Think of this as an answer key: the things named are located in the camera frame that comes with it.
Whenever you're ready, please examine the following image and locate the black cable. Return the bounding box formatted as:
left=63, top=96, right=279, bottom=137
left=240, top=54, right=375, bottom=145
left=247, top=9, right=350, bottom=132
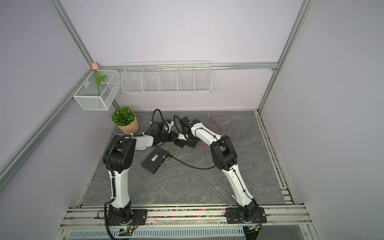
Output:
left=167, top=154, right=217, bottom=170

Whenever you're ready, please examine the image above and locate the red ethernet cable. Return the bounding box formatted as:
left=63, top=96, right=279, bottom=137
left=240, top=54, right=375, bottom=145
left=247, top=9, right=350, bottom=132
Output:
left=196, top=114, right=223, bottom=147

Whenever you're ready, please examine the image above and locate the black ribbed network switch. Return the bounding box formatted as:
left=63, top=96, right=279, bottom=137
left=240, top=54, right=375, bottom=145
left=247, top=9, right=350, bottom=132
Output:
left=174, top=139, right=188, bottom=148

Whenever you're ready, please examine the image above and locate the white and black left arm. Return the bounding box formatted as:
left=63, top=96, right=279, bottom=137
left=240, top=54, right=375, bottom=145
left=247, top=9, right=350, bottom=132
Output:
left=103, top=107, right=177, bottom=227

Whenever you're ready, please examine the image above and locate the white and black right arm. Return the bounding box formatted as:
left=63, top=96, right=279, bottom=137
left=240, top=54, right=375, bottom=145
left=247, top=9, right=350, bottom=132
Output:
left=174, top=115, right=267, bottom=224

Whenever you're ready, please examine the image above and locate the green plant in beige pot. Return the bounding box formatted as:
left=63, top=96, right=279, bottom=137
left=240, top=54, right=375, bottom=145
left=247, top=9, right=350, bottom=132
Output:
left=111, top=107, right=139, bottom=135

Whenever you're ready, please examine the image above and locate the pink tulip artificial flower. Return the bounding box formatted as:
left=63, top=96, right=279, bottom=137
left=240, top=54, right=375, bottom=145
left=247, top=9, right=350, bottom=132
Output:
left=92, top=63, right=107, bottom=97

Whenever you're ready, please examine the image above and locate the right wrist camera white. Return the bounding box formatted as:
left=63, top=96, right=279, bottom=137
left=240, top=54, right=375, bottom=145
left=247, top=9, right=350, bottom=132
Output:
left=176, top=132, right=187, bottom=141

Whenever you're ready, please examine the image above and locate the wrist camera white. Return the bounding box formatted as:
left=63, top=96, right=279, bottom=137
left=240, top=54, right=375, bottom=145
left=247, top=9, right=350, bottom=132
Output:
left=176, top=132, right=187, bottom=141
left=164, top=120, right=174, bottom=133

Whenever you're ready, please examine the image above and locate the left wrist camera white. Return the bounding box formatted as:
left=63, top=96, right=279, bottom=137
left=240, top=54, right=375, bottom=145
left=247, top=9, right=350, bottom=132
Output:
left=164, top=120, right=174, bottom=133

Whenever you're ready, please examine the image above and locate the white wire shelf wide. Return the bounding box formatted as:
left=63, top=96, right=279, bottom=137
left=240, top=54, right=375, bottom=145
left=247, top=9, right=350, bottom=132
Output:
left=122, top=61, right=213, bottom=94

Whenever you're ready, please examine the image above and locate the white wire basket small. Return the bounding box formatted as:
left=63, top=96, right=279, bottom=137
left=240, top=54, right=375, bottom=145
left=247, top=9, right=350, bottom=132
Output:
left=74, top=70, right=122, bottom=111

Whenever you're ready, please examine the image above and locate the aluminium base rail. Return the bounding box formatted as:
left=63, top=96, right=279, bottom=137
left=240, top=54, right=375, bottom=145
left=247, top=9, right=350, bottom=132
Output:
left=55, top=205, right=319, bottom=240

